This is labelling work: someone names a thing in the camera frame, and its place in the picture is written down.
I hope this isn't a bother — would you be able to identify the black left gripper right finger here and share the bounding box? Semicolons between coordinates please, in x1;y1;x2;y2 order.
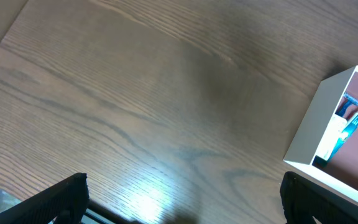
280;172;358;224

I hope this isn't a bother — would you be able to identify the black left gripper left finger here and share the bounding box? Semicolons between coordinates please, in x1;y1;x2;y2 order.
0;173;90;224

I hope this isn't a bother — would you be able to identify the green and white packet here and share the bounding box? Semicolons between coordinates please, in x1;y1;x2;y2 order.
313;114;347;167

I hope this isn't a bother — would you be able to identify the teal toothpaste tube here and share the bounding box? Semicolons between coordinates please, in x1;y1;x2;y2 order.
328;111;358;162

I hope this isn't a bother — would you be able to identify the blue disposable razor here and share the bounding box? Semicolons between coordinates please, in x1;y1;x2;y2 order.
336;92;358;118

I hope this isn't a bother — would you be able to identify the white box with red interior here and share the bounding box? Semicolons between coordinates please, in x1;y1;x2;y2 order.
283;65;358;203

